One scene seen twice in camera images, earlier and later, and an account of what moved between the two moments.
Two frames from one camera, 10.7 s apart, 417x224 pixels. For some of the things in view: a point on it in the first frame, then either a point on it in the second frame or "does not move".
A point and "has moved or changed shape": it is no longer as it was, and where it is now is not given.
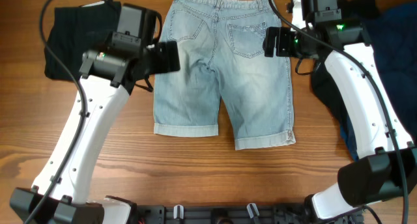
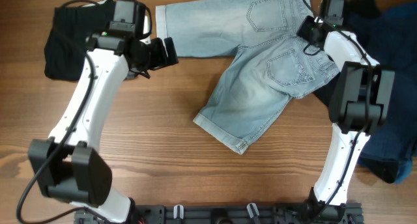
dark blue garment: (392, 31) does not move
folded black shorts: (75, 30) does not move
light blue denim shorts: (221, 34) has moved or changed shape
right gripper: (282, 49) -> (301, 32)
